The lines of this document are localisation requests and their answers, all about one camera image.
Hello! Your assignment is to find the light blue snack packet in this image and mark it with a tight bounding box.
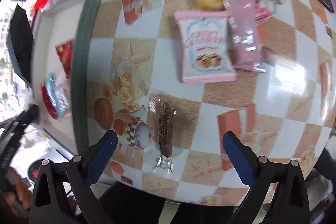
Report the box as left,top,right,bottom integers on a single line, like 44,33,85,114
46,73,72,119

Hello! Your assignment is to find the pink crispy cranberry packet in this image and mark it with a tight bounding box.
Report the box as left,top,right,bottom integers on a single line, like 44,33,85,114
174,10,237,84

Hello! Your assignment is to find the green-rimmed white tray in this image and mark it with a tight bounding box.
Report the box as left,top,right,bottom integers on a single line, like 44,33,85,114
31,0,101,154

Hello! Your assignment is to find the clear packet with brown cookies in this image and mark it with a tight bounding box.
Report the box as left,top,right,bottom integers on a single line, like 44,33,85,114
147,91,181,173

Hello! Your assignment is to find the red snack packet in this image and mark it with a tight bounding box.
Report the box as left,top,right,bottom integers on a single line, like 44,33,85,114
55,39,75,79

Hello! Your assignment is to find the plain pink snack packet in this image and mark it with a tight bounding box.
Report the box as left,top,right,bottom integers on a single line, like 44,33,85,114
223,0,265,73

